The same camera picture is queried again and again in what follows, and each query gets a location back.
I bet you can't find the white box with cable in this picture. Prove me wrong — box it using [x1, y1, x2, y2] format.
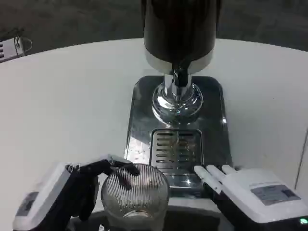
[0, 28, 33, 64]

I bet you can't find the clear ribbed glass cup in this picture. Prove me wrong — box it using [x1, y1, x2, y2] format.
[100, 163, 170, 224]

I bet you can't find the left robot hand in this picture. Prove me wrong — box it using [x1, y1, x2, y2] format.
[12, 154, 141, 231]

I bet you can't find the steel drip tray with grid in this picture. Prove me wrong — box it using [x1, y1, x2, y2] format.
[123, 75, 234, 198]

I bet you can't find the black drink dispenser with tap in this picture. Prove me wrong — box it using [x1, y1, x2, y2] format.
[140, 0, 222, 127]

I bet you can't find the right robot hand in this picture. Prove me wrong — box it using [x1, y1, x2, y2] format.
[193, 165, 308, 231]

